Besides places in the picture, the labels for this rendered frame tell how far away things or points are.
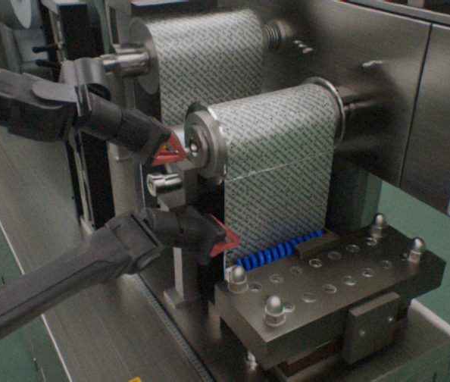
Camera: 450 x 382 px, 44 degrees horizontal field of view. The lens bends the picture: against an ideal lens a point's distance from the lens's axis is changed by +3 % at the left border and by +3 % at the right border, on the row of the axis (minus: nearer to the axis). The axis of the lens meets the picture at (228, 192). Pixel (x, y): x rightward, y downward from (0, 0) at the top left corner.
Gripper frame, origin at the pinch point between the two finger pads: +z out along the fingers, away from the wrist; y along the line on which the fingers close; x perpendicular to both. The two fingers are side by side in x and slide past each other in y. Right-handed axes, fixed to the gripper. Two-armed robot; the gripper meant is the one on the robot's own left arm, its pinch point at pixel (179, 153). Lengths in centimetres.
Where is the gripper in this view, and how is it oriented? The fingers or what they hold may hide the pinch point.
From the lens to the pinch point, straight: 94.8
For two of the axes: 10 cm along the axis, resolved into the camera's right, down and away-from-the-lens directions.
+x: 5.0, -8.5, -1.4
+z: 6.6, 2.7, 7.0
